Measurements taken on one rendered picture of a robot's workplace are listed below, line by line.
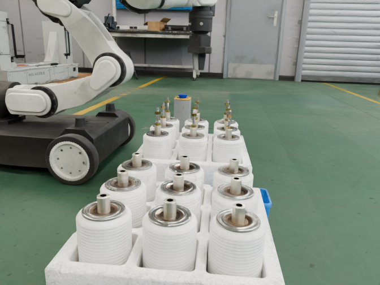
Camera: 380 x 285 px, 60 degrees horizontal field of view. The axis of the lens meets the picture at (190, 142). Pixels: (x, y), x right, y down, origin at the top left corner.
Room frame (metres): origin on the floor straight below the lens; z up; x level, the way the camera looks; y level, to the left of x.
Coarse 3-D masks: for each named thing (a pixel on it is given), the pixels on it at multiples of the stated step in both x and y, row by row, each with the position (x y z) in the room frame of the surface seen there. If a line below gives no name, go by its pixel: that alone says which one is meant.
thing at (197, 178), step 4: (168, 168) 0.75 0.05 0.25; (200, 168) 0.75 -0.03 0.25; (168, 172) 0.72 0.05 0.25; (172, 172) 0.72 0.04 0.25; (196, 172) 0.72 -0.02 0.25; (200, 172) 0.73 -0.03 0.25; (168, 176) 0.72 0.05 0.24; (172, 176) 0.71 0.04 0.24; (184, 176) 0.70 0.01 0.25; (188, 176) 0.70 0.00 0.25; (192, 176) 0.71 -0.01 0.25; (196, 176) 0.71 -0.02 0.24; (200, 176) 0.72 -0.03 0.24; (168, 180) 0.72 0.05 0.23; (188, 180) 0.70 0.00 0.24; (192, 180) 0.70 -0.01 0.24; (196, 180) 0.71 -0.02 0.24; (200, 180) 0.72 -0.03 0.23; (196, 184) 0.71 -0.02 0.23; (200, 184) 0.72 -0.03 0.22; (200, 188) 0.72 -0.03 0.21
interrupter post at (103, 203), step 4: (100, 196) 0.52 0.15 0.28; (104, 196) 0.53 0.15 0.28; (108, 196) 0.52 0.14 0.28; (100, 200) 0.51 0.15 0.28; (104, 200) 0.51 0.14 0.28; (108, 200) 0.52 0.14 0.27; (100, 204) 0.51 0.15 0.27; (104, 204) 0.51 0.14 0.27; (108, 204) 0.52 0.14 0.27; (100, 208) 0.51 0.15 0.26; (104, 208) 0.51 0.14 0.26; (108, 208) 0.52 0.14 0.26; (100, 212) 0.51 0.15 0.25; (104, 212) 0.51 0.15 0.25; (108, 212) 0.52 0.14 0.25
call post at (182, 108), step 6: (174, 102) 1.43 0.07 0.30; (180, 102) 1.43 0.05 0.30; (186, 102) 1.43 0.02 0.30; (174, 108) 1.43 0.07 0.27; (180, 108) 1.43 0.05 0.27; (186, 108) 1.43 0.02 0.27; (174, 114) 1.43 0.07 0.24; (180, 114) 1.43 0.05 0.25; (186, 114) 1.43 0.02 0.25; (180, 120) 1.43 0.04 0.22; (180, 126) 1.43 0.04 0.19
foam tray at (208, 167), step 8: (208, 136) 1.33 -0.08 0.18; (240, 136) 1.33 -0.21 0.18; (176, 144) 1.19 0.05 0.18; (208, 144) 1.20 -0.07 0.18; (136, 152) 1.07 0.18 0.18; (176, 152) 1.09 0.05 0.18; (208, 152) 1.10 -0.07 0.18; (152, 160) 1.00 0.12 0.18; (160, 160) 1.00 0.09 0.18; (168, 160) 1.00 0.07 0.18; (176, 160) 1.00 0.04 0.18; (208, 160) 1.01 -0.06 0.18; (248, 160) 1.03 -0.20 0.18; (160, 168) 0.98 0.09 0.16; (208, 168) 0.97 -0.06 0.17; (216, 168) 0.97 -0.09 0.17; (248, 168) 0.96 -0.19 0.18; (160, 176) 0.98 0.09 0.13; (208, 176) 0.97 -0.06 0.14; (208, 184) 0.97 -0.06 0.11
